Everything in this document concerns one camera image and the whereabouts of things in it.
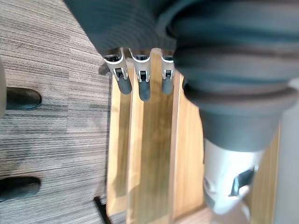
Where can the wooden shoe rack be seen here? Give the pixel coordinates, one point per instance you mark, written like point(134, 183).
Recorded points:
point(151, 151)

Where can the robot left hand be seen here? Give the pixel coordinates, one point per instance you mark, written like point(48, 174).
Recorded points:
point(210, 70)

